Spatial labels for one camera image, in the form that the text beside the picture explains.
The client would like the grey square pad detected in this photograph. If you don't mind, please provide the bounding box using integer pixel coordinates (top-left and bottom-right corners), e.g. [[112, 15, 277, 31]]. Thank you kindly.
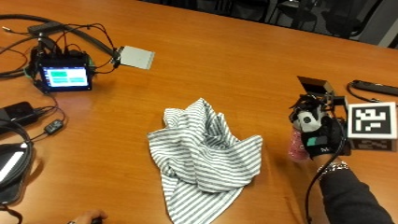
[[117, 45, 157, 71]]

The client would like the grey white striped cloth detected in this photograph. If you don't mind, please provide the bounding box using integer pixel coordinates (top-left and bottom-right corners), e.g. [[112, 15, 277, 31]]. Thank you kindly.
[[147, 97, 264, 224]]

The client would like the thick black cable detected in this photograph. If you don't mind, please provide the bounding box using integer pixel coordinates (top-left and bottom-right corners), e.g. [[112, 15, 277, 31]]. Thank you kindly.
[[0, 13, 123, 79]]

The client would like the white round-lens palm camera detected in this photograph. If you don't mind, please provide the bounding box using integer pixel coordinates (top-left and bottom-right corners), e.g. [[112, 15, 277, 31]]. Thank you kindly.
[[294, 106, 329, 133]]

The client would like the black office chair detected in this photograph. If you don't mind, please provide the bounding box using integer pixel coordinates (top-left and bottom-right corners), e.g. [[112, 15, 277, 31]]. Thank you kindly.
[[265, 0, 385, 40]]

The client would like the white cube with black markers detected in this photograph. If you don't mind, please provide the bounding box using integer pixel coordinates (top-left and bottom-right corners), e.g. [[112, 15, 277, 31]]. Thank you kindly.
[[346, 101, 398, 153]]

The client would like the black headset with white stripe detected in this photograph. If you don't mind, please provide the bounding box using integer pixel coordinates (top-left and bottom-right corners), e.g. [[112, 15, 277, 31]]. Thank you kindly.
[[0, 119, 36, 206]]

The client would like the thin black wire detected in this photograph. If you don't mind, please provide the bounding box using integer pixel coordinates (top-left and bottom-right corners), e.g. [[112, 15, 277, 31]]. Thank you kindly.
[[24, 88, 68, 143]]

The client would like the black power adapter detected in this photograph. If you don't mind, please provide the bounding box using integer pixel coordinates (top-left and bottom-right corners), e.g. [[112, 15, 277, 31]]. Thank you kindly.
[[0, 101, 38, 127]]

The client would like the black device with wrist strap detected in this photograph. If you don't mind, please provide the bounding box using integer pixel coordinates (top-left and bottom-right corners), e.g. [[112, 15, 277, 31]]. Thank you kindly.
[[346, 79, 398, 104]]

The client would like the black open box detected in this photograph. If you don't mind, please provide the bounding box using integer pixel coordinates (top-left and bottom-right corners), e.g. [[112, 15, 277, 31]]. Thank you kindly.
[[296, 76, 336, 96]]

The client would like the small black touchscreen device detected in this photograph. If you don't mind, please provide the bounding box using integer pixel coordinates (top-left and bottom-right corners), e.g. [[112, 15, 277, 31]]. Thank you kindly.
[[36, 55, 95, 93]]

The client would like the pink speckled object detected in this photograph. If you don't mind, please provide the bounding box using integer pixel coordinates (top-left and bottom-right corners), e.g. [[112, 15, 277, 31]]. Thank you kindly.
[[288, 128, 312, 162]]

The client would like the silver chain bracelet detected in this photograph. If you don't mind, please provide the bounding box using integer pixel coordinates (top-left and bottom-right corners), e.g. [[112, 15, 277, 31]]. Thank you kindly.
[[316, 161, 350, 175]]

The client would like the small black inline dongle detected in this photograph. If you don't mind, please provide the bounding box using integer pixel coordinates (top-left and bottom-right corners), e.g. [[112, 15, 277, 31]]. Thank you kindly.
[[44, 119, 66, 135]]

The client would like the black rectangular hub box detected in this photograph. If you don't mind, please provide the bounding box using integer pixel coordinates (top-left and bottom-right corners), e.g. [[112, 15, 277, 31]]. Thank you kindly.
[[27, 21, 66, 35]]

